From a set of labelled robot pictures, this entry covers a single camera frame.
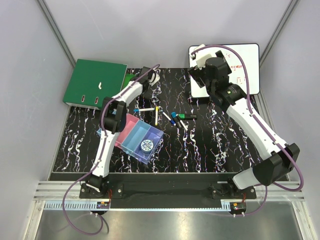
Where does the white marker blue cap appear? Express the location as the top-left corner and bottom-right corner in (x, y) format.
(133, 107), (155, 113)

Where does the yellow highlighter pen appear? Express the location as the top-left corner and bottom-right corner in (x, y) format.
(155, 106), (159, 126)

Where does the four-compartment colourful organizer tray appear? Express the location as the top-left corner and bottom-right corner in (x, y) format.
(104, 113), (164, 165)

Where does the round blue tape tin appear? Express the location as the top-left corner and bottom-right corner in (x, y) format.
(140, 139), (154, 154)

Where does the green ring binder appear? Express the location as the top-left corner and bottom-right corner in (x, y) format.
(62, 58), (127, 110)

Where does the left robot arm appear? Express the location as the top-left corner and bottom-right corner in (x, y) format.
(84, 64), (159, 198)

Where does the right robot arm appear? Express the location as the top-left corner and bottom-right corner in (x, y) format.
(188, 45), (304, 199)

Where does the green folder sheet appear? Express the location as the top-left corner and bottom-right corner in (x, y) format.
(122, 73), (136, 89)

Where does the blue capped marker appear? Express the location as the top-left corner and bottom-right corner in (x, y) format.
(171, 112), (181, 129)

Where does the white pen blue tip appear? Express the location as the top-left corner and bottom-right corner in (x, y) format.
(162, 111), (176, 126)

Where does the green black marker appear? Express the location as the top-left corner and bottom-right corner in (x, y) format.
(178, 113), (198, 120)

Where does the white whiteboard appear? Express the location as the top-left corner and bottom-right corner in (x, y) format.
(188, 43), (261, 98)

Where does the black marble pattern mat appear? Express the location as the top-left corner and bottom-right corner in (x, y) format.
(52, 68), (262, 174)

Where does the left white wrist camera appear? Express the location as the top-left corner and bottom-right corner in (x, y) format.
(148, 71), (160, 87)

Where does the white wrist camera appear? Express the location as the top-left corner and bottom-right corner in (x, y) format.
(148, 71), (160, 87)
(188, 44), (216, 69)

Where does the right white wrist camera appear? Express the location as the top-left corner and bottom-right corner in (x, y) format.
(188, 44), (216, 69)

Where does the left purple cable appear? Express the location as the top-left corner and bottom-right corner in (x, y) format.
(61, 64), (161, 236)

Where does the purple cable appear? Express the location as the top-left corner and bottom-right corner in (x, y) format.
(191, 44), (305, 217)
(61, 64), (161, 236)

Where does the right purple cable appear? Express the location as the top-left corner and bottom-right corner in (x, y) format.
(191, 44), (305, 217)

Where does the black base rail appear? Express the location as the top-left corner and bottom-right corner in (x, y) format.
(48, 171), (288, 210)

